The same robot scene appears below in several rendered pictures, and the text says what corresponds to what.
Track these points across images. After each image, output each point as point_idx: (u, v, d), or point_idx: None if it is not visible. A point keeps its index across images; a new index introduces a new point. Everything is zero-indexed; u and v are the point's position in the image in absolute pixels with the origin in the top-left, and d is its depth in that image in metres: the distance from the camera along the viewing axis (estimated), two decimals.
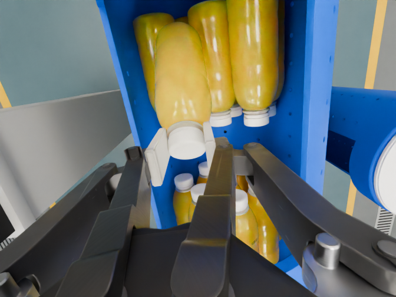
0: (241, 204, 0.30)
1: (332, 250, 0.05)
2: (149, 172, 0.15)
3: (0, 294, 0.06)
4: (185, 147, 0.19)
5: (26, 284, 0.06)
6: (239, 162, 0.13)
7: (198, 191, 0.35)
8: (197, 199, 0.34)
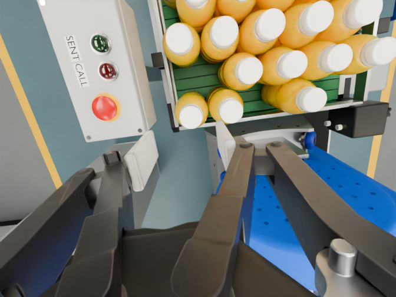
0: None
1: (347, 257, 0.05)
2: (129, 177, 0.14)
3: None
4: None
5: (10, 293, 0.06)
6: (262, 162, 0.13)
7: None
8: None
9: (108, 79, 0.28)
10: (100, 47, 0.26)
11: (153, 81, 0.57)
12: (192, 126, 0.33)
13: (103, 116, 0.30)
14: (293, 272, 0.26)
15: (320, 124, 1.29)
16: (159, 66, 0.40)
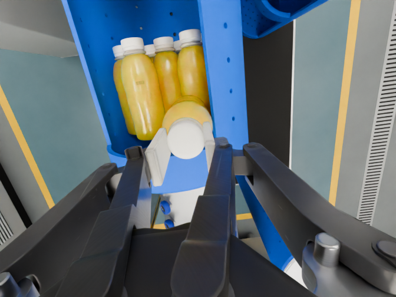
0: None
1: (332, 250, 0.05)
2: (149, 172, 0.15)
3: (0, 294, 0.06)
4: None
5: (26, 284, 0.06)
6: (238, 162, 0.13)
7: None
8: None
9: None
10: None
11: None
12: (188, 155, 0.20)
13: None
14: None
15: None
16: None
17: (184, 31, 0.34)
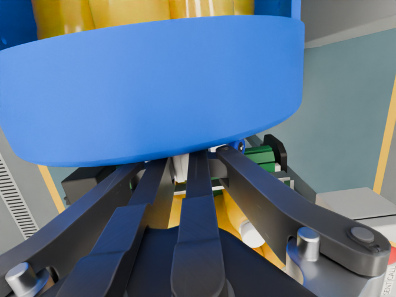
0: None
1: (314, 242, 0.06)
2: (173, 168, 0.15)
3: (18, 283, 0.06)
4: None
5: (44, 276, 0.07)
6: (211, 165, 0.13)
7: None
8: None
9: None
10: None
11: None
12: None
13: (393, 251, 0.29)
14: (233, 74, 0.10)
15: None
16: None
17: None
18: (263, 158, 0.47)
